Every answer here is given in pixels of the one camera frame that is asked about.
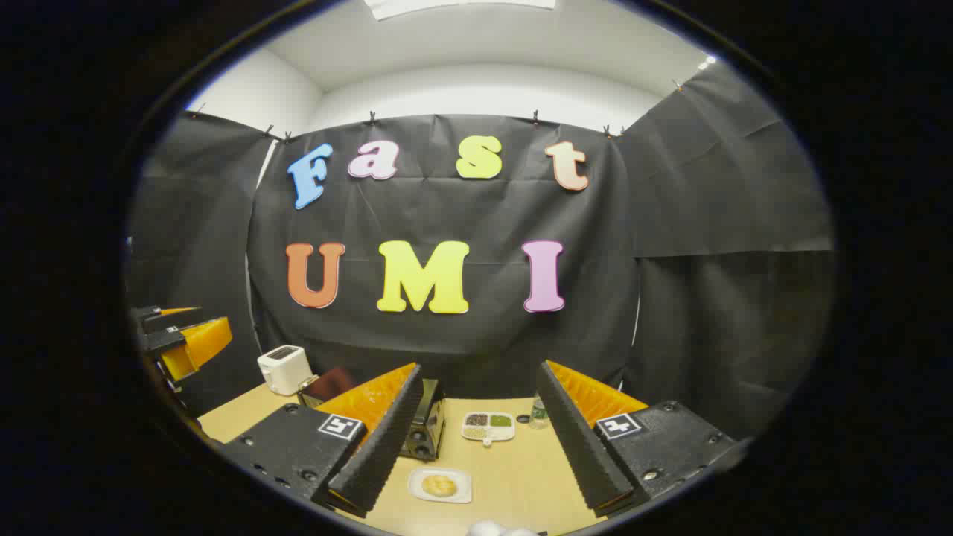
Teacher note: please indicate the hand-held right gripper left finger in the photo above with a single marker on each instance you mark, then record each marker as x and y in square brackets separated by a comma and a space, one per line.
[383, 447]

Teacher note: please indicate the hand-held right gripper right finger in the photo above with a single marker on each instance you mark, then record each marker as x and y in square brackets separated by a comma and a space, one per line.
[577, 439]

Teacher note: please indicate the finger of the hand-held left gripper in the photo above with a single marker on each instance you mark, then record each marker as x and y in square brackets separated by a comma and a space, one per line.
[197, 346]
[175, 320]

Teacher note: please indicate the black electric oven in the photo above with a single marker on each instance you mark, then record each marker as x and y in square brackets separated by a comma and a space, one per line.
[428, 424]

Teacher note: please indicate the yellow bread bun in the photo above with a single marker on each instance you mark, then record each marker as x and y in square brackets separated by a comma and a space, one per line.
[439, 485]

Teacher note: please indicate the clear plastic water bottle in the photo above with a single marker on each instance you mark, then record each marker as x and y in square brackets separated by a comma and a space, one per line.
[538, 415]

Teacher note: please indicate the white square plate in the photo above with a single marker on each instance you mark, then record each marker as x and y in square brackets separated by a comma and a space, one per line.
[456, 476]

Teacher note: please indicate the white toaster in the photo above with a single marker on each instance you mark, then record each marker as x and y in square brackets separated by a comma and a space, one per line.
[283, 370]

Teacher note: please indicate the white divided dish with beans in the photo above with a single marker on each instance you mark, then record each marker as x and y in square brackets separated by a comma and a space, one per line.
[488, 426]

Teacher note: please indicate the black backdrop cloth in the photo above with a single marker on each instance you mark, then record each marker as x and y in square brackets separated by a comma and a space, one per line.
[461, 208]

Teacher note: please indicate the ceiling light panel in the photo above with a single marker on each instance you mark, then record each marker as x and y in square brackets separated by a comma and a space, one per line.
[461, 4]

